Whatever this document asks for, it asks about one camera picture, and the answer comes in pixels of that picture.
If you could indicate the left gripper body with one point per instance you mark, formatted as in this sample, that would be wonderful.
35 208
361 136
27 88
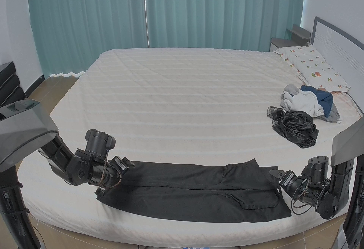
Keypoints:
121 167

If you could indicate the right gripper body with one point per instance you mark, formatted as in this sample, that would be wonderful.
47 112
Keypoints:
290 182

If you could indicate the black shirt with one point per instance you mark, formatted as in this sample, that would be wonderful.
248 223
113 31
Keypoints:
184 194

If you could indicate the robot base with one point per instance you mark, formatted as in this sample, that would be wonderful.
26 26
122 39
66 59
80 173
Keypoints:
196 247

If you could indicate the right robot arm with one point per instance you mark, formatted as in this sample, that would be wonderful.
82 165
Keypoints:
338 185

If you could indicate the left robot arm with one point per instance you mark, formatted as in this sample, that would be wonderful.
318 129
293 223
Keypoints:
28 128

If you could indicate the pile of clothes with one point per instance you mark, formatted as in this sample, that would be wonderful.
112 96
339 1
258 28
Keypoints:
303 101

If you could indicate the bed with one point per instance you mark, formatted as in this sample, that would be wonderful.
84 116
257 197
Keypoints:
170 100

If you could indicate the black satin garment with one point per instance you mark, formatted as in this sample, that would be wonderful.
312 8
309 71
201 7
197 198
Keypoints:
295 127

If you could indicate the dark blue garment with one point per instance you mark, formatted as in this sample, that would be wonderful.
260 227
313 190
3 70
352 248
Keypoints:
325 100

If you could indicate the white printed pillow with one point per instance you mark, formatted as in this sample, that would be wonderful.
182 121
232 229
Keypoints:
311 66

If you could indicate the black chest of drawers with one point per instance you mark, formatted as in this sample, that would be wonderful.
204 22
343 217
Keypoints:
10 86

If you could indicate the grey bedside table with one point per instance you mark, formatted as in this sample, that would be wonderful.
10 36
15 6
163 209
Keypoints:
298 32

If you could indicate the blue-green curtain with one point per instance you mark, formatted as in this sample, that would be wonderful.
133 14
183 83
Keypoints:
221 0
91 15

